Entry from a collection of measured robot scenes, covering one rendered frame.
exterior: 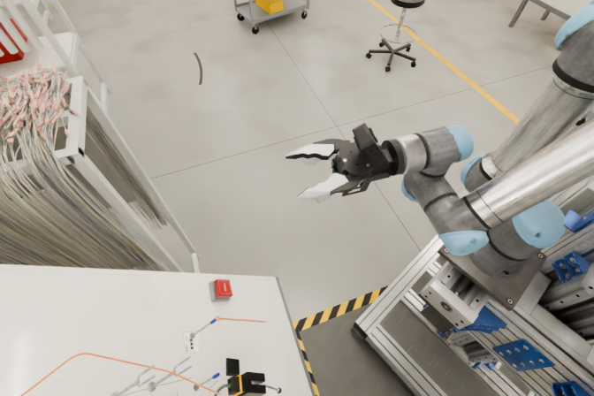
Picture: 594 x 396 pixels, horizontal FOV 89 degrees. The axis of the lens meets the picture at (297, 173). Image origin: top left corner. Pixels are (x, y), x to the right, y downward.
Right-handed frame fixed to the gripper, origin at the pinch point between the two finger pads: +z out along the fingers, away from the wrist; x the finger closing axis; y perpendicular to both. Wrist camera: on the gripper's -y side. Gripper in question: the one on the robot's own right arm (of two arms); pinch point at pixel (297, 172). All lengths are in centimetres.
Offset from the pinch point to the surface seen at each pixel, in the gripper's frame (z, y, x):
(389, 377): -43, 152, -55
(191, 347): 31, 39, -20
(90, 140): 62, 47, 58
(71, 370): 47, 20, -19
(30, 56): 155, 124, 224
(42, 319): 52, 18, -9
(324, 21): -138, 205, 331
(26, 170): 60, 19, 28
